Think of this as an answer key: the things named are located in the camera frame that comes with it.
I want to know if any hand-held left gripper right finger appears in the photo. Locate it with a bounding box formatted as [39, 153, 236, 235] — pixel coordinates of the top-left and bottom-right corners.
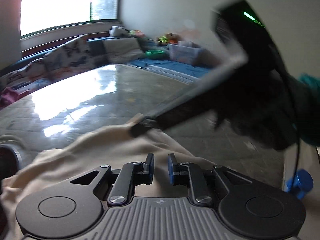
[167, 153, 253, 205]

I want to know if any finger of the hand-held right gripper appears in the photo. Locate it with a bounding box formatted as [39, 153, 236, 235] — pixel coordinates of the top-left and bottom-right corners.
[131, 51, 249, 138]

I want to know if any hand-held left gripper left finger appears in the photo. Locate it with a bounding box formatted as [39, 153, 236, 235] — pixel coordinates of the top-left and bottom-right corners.
[69, 152, 155, 206]

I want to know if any cream long-sleeve garment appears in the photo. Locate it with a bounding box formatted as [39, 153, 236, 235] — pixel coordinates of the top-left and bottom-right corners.
[0, 114, 208, 240]

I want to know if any person's right hand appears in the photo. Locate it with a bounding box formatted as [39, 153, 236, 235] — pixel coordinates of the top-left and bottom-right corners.
[214, 64, 298, 151]

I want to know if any blue blanket with checkered trim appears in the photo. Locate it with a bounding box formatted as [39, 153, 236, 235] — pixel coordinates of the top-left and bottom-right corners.
[127, 57, 213, 83]

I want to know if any clear plastic storage box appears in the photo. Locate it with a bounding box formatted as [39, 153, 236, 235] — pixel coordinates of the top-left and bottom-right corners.
[167, 41, 203, 65]

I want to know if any green plastic bowl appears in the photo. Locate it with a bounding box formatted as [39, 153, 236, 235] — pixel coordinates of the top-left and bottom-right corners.
[145, 49, 166, 60]

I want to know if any colourful toys pile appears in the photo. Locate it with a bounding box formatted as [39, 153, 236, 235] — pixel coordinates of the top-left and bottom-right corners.
[157, 33, 179, 45]

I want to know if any grey cushion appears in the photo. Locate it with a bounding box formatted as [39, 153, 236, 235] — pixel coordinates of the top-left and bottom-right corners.
[102, 38, 145, 64]

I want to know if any panda plush toy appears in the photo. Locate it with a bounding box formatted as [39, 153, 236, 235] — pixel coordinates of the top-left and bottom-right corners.
[109, 26, 128, 37]

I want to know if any blue corner sofa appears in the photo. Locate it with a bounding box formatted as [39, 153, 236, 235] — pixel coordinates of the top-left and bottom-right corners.
[0, 31, 215, 105]

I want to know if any large butterfly print cushion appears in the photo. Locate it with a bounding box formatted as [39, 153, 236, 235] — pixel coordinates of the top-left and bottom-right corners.
[44, 35, 97, 79]

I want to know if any blue plastic object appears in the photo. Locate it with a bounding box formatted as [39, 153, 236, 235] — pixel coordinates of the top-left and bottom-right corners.
[286, 169, 314, 200]

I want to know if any round black table hotplate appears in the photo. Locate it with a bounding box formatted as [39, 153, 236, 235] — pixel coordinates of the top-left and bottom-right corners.
[0, 144, 24, 178]

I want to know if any small butterfly print cushion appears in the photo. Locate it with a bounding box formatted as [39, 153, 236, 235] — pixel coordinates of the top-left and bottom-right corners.
[5, 57, 50, 85]

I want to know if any purple cloth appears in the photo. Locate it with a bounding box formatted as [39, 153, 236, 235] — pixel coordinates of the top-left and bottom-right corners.
[0, 87, 19, 109]

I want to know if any window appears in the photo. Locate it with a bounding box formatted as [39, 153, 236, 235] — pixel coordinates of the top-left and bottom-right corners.
[20, 0, 123, 37]

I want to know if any red curtain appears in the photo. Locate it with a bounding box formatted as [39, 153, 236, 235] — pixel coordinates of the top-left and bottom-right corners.
[0, 0, 24, 69]

